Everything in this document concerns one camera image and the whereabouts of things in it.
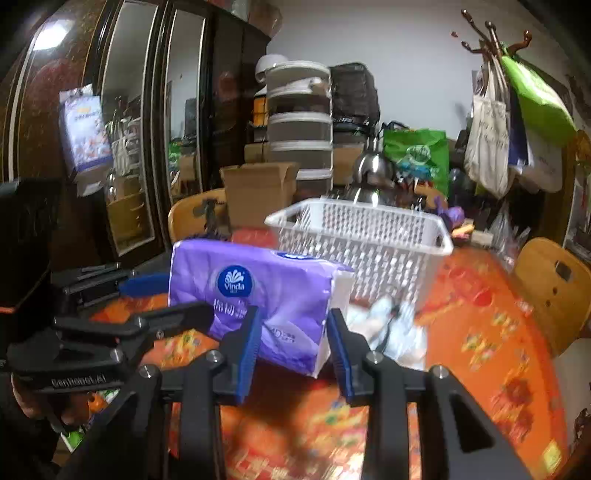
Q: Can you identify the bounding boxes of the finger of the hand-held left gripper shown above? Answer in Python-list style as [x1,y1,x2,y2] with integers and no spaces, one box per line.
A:
[53,302,215,352]
[51,262,171,310]

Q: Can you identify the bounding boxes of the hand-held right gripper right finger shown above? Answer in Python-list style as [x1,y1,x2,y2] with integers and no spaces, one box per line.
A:
[325,308,532,480]

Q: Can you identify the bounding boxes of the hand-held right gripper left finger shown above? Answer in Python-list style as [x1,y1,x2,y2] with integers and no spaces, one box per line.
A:
[55,307,264,480]

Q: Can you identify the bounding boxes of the purple tissue pack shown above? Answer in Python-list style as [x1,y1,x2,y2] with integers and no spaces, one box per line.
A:
[167,239,356,379]

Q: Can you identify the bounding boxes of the white printed plastic packet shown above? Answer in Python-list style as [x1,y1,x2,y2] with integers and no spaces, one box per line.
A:
[346,295,428,370]

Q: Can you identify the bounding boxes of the white perforated plastic basket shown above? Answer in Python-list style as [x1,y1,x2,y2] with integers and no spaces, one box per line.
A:
[264,198,454,319]

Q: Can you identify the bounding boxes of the person's left hand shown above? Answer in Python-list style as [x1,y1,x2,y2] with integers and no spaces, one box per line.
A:
[11,376,93,435]

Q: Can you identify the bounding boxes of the wooden chair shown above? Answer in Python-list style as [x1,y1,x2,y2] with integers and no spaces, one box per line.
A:
[513,237,591,358]
[167,188,232,243]

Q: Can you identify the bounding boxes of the black folding stand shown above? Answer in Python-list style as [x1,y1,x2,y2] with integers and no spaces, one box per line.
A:
[201,198,232,241]

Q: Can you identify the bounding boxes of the open cardboard box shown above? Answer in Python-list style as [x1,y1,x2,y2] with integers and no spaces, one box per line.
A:
[220,161,301,229]

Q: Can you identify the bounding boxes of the orange floral tablecloth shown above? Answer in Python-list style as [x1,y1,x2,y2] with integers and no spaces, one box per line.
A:
[88,226,571,480]

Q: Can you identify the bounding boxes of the stainless steel kettle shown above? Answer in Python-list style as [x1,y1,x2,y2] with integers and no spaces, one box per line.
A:
[344,138,398,206]

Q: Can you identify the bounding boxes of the dark mirrored wardrobe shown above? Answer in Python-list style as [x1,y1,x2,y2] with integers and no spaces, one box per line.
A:
[0,0,273,273]

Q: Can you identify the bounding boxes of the clear plastic bag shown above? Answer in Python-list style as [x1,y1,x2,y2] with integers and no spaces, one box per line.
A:
[489,208,532,268]

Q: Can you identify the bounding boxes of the green shopping bag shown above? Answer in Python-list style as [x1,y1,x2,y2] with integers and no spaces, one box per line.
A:
[383,128,451,197]

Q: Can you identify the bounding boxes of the stacked grey round containers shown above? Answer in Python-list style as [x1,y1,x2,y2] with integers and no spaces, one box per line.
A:
[265,60,334,195]

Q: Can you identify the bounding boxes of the white round pot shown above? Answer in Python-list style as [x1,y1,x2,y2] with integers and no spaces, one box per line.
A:
[256,54,289,84]

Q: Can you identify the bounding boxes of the beige tote bag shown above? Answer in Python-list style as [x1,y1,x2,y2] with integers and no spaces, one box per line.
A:
[464,60,513,199]

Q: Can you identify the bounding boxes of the white tote bag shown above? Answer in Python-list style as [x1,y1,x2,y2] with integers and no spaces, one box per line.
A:
[522,134,565,192]

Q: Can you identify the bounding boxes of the bright green tote bag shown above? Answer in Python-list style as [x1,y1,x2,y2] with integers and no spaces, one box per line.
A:
[501,44,578,148]

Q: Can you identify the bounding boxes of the wooden coat rack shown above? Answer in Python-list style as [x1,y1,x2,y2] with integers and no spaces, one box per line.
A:
[462,9,534,61]

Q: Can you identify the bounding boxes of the hanging wall calendar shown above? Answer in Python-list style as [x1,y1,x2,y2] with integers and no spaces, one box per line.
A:
[58,85,115,195]

